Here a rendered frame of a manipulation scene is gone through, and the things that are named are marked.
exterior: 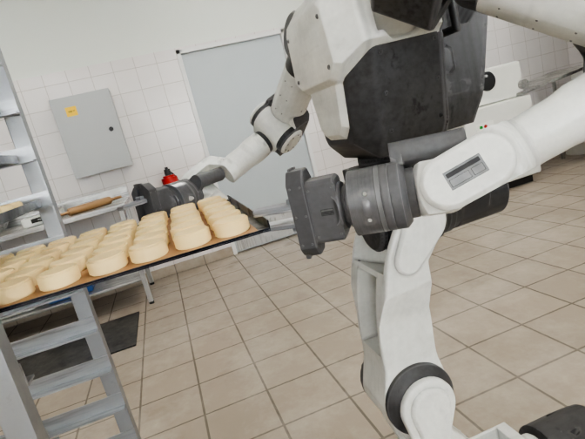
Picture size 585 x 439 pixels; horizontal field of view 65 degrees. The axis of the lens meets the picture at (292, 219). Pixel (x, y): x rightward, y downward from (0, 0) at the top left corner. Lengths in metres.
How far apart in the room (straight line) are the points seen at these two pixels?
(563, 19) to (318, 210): 0.36
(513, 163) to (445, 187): 0.08
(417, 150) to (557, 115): 0.16
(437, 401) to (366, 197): 0.49
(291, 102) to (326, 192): 0.59
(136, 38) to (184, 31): 0.45
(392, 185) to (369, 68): 0.24
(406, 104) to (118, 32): 4.20
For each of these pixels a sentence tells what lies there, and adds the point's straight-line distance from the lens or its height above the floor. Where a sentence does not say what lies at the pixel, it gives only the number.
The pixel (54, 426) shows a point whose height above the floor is 0.69.
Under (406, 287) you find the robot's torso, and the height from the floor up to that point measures 0.84.
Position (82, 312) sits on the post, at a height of 0.90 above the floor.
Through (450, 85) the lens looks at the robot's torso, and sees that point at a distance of 0.85.
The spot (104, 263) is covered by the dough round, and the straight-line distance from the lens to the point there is 0.63.
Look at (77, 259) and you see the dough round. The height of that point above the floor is 1.06.
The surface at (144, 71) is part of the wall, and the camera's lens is 4.77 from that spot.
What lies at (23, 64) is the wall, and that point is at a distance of 4.89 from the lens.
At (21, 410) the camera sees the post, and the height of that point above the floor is 0.93.
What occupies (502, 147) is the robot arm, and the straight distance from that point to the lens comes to 0.57.
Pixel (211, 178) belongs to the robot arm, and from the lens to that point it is 1.14.
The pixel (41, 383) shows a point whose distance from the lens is 1.13.
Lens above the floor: 1.17
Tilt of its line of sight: 12 degrees down
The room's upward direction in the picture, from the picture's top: 14 degrees counter-clockwise
